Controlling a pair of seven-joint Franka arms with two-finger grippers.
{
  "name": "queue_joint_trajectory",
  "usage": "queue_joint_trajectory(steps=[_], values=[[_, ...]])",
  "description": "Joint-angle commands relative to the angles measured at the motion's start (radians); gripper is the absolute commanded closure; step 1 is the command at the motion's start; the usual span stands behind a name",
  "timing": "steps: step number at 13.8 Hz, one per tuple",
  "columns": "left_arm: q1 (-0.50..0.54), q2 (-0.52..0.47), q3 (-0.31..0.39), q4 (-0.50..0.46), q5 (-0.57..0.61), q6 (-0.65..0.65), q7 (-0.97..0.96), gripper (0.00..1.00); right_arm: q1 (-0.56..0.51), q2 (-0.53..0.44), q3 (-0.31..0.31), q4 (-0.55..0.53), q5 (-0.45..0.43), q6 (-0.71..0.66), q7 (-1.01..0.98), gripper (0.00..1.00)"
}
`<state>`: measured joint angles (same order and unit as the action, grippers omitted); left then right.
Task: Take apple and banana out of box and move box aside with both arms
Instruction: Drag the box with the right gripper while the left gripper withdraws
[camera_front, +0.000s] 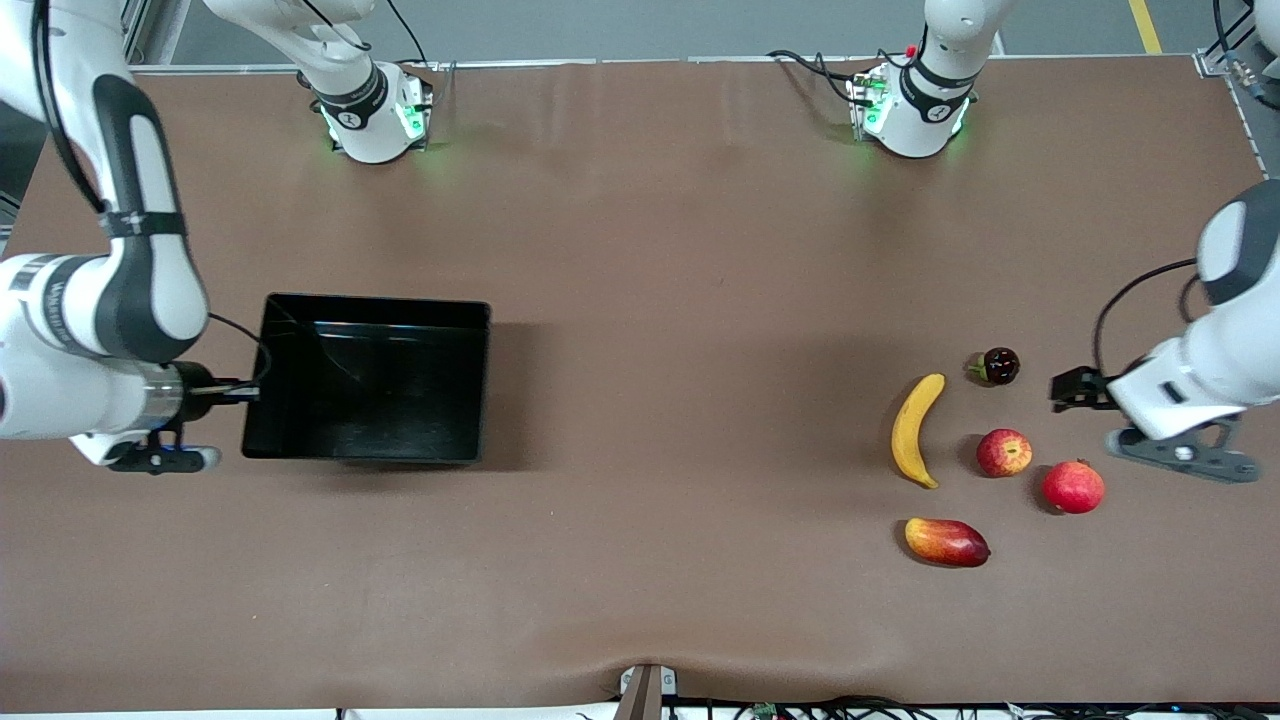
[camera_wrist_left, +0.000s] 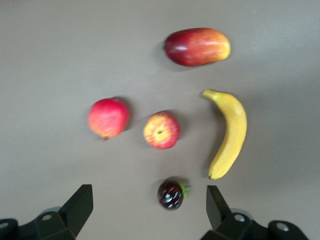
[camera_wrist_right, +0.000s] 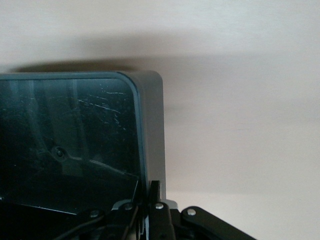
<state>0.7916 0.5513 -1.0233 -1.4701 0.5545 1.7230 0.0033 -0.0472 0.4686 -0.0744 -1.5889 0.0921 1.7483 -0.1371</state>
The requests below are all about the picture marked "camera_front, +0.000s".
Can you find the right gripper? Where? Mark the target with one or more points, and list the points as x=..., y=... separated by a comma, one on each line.
x=197, y=388

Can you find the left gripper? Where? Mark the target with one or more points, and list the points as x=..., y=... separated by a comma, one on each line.
x=1081, y=389

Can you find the red yellow apple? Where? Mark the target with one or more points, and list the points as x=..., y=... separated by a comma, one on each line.
x=1004, y=452

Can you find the black plastic box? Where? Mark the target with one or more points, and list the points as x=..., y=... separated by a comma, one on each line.
x=370, y=400

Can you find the yellow banana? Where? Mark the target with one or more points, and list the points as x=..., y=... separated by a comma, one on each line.
x=908, y=435

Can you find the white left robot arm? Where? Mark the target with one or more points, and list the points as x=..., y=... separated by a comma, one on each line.
x=930, y=110

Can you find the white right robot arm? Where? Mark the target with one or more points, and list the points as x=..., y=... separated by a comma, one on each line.
x=80, y=300

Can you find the dark purple mangosteen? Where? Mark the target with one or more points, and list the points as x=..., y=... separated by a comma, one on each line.
x=1000, y=366

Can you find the red pomegranate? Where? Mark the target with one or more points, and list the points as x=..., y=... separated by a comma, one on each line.
x=1072, y=487

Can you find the red yellow mango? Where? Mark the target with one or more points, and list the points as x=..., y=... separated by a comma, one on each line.
x=945, y=542

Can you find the brown table mat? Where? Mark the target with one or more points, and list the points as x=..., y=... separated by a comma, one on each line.
x=650, y=500

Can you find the small green circuit board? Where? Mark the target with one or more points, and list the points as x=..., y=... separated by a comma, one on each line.
x=766, y=711

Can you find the aluminium frame profile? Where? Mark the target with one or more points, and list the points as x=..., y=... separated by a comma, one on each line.
x=140, y=30

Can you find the grey bracket with post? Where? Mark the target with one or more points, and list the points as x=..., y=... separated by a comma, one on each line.
x=645, y=695

